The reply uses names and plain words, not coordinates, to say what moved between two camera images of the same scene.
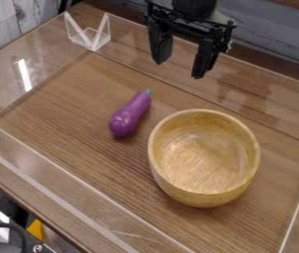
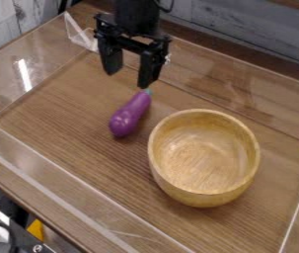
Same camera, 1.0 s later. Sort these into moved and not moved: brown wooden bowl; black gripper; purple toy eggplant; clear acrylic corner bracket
Moved: black gripper
Not moved: purple toy eggplant; brown wooden bowl; clear acrylic corner bracket
